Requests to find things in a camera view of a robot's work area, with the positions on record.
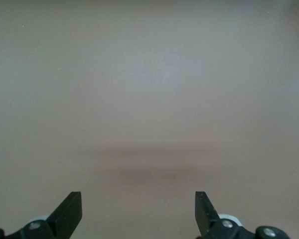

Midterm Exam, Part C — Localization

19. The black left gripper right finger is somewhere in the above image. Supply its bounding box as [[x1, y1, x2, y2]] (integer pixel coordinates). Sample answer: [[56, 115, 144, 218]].
[[194, 191, 290, 239]]

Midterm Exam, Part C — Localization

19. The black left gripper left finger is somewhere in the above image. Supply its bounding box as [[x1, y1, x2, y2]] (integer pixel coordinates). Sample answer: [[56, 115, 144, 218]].
[[0, 191, 82, 239]]

